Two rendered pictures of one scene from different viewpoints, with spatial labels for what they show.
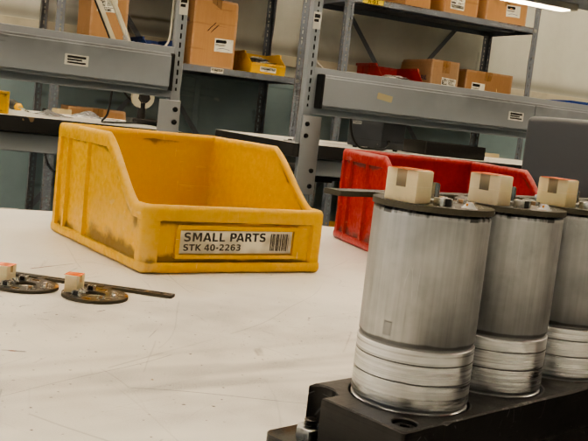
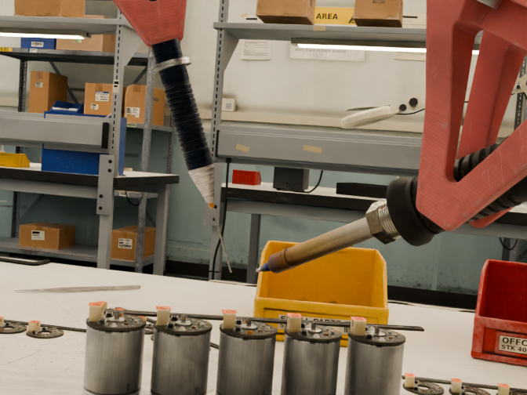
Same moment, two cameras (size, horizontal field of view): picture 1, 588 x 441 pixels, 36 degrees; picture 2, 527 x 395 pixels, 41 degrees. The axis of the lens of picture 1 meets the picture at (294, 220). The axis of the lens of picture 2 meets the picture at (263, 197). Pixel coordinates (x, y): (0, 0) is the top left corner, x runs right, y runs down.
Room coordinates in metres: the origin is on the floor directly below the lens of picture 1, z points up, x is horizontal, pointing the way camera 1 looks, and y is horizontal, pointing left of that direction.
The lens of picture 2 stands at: (-0.01, -0.26, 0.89)
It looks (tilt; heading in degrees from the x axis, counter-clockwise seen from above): 4 degrees down; 39
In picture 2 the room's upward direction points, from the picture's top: 4 degrees clockwise
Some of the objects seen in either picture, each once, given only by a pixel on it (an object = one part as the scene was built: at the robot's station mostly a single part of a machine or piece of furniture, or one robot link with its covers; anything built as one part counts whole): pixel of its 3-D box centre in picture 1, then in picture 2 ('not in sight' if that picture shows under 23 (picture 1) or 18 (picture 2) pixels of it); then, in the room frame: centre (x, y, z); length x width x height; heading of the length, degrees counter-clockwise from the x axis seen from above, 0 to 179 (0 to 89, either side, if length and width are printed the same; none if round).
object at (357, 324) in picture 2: not in sight; (359, 326); (0.26, -0.10, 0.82); 0.01 x 0.01 x 0.01; 44
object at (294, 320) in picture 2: not in sight; (296, 322); (0.24, -0.08, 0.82); 0.01 x 0.01 x 0.01; 44
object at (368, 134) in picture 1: (375, 135); not in sight; (2.97, -0.24, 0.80); 0.15 x 0.12 x 0.10; 45
